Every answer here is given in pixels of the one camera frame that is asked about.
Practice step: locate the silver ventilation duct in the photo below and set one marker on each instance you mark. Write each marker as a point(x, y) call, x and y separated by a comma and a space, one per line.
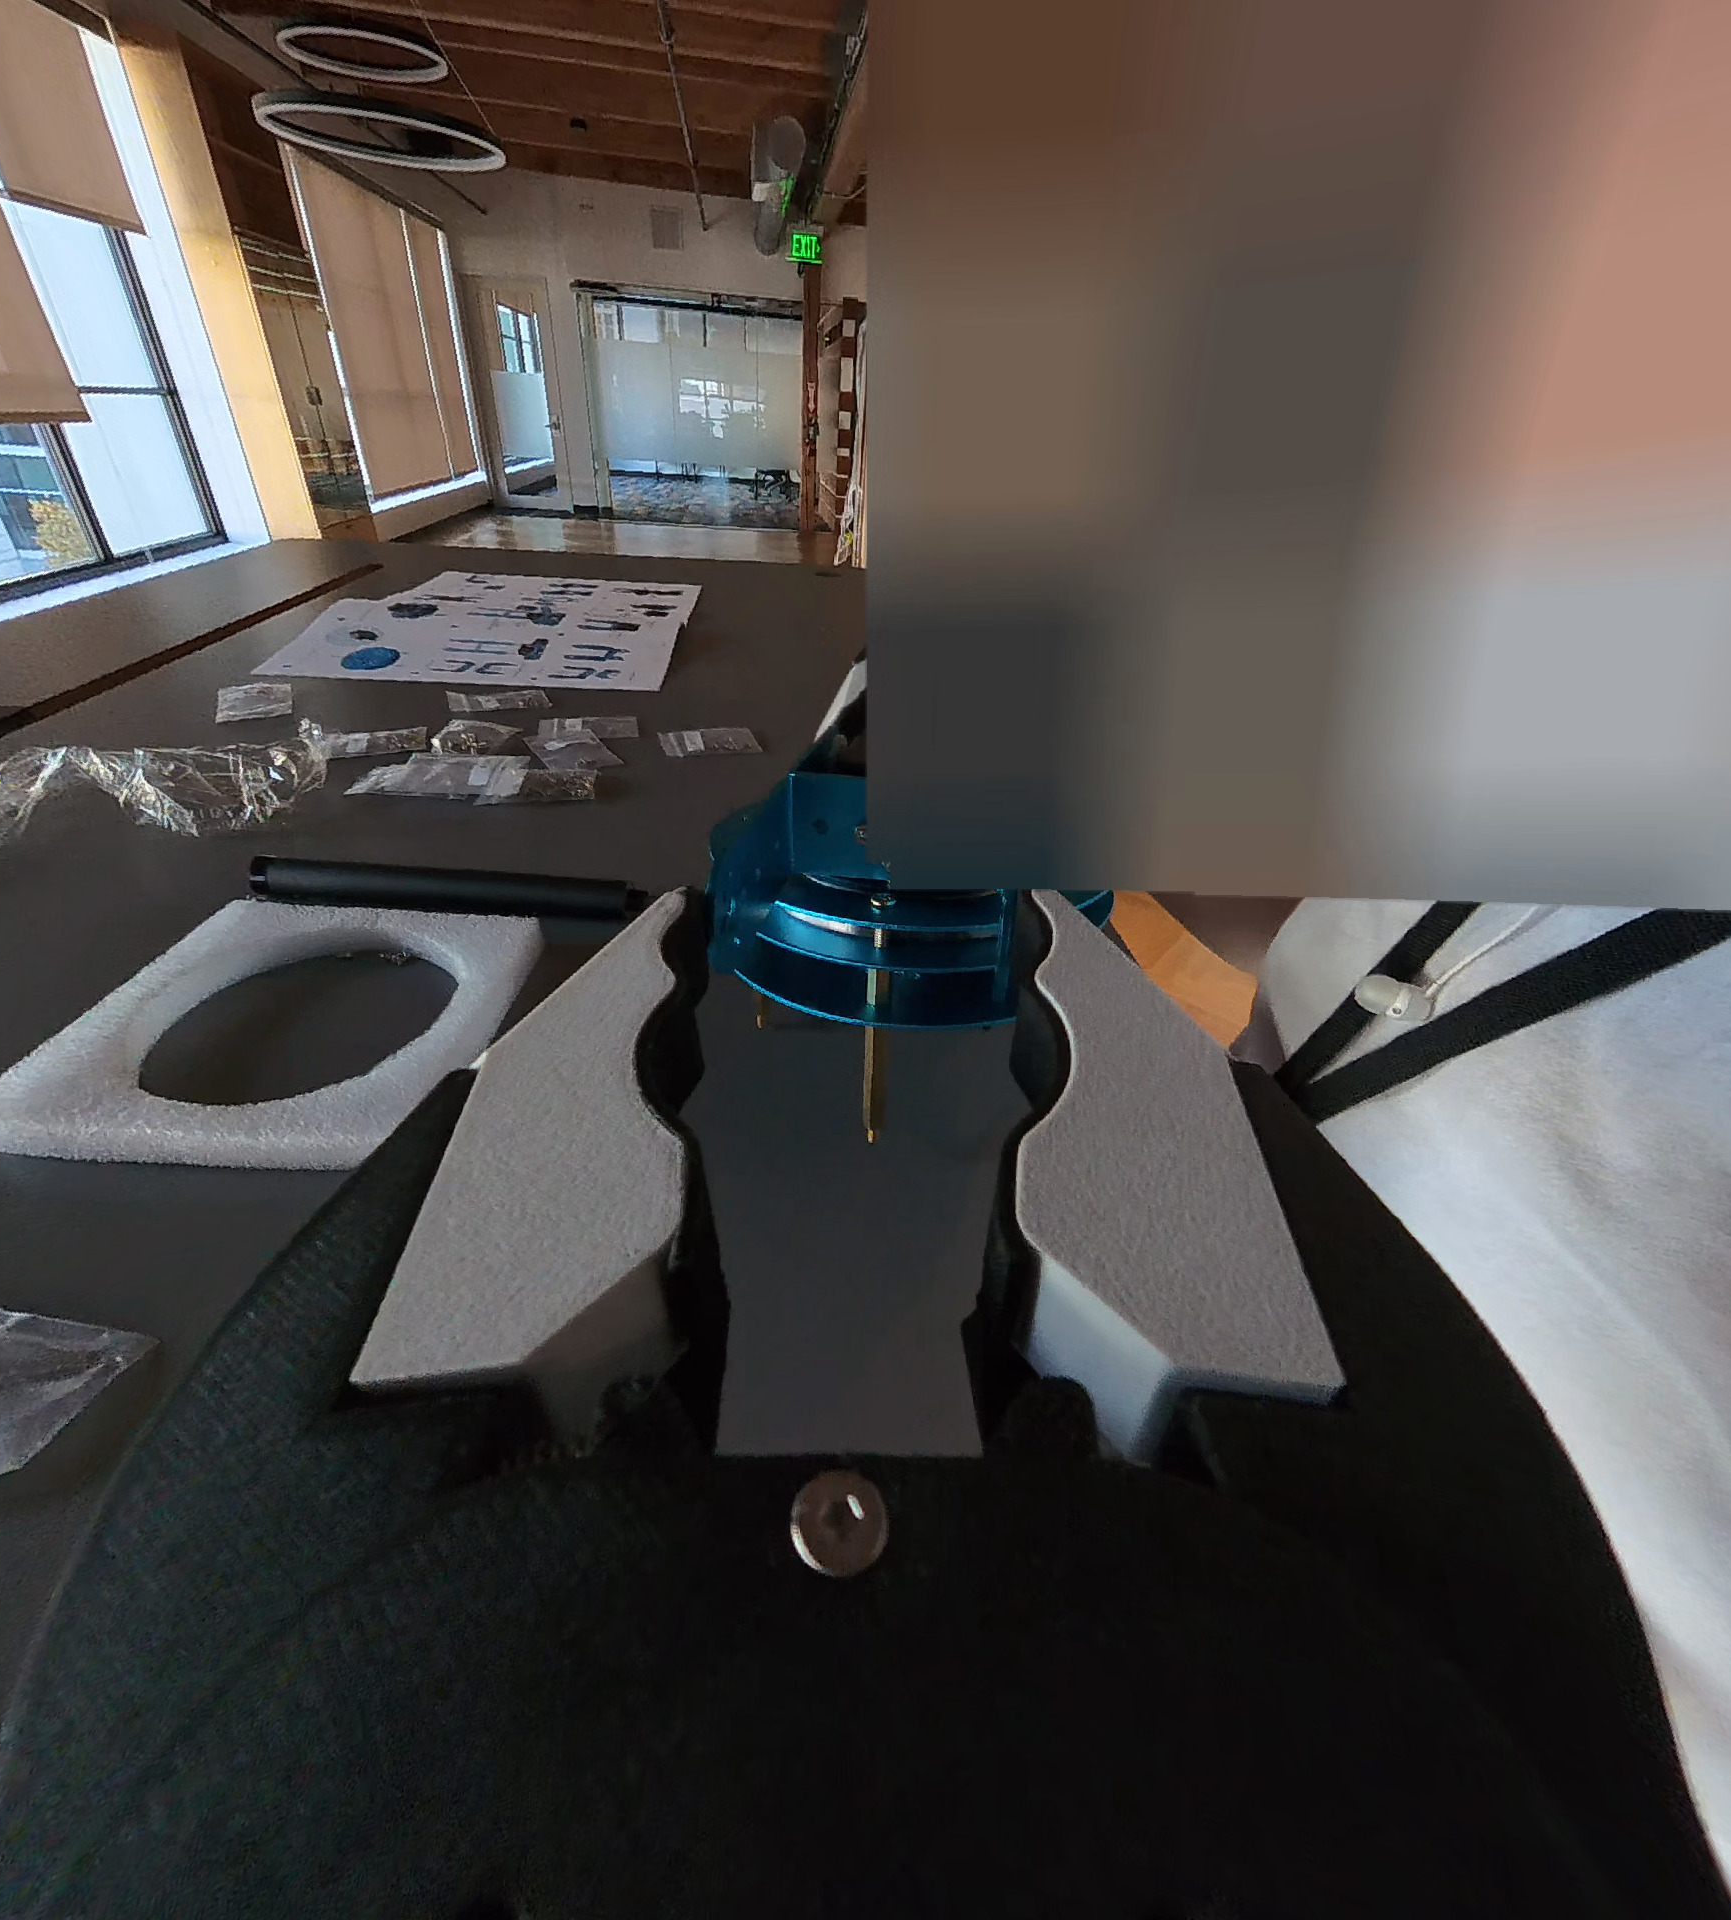
point(778, 164)

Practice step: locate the adjoining dark grey table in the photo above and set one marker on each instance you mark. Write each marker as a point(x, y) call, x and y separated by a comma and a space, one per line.
point(84, 630)

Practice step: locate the clear labelled parts pouch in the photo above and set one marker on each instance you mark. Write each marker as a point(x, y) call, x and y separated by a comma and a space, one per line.
point(10, 1394)

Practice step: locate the white glazed door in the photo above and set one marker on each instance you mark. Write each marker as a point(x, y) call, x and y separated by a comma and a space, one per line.
point(520, 450)

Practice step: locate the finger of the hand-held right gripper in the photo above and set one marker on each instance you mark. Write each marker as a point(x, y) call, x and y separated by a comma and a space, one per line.
point(848, 705)

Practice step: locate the slim wooden support post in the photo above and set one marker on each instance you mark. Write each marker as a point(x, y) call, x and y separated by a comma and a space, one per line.
point(812, 405)

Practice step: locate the black screwdriver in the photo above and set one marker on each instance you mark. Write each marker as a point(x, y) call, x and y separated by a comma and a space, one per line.
point(430, 885)

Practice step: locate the dark grey desk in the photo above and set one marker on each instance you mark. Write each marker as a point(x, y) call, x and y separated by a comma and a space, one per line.
point(130, 1245)

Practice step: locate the person's white t-shirt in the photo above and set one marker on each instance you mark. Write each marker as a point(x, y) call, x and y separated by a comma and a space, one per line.
point(1629, 1350)

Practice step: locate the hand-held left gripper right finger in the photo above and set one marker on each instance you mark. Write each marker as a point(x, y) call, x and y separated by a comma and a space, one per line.
point(1165, 1200)

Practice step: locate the cluster of small screw bags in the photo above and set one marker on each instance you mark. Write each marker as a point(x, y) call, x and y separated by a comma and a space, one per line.
point(400, 776)

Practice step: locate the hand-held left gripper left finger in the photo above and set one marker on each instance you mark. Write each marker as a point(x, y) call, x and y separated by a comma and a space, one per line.
point(536, 1200)

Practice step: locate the white instruction sheet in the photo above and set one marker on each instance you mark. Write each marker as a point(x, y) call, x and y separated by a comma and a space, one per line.
point(354, 630)

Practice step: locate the blue robot arm base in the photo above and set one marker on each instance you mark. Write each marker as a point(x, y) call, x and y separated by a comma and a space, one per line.
point(806, 855)

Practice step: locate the leaning boards stack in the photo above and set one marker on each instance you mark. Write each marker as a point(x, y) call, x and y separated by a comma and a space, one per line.
point(848, 450)

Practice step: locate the frosted glass partition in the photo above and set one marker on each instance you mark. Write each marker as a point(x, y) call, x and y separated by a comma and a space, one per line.
point(686, 405)

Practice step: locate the large glass window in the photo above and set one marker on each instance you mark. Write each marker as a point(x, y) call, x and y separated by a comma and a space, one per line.
point(130, 450)

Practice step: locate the crumpled clear plastic wrap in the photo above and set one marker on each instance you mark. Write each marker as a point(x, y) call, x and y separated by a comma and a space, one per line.
point(130, 789)

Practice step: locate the white foam frame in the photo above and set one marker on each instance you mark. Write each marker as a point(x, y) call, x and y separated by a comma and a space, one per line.
point(70, 1102)

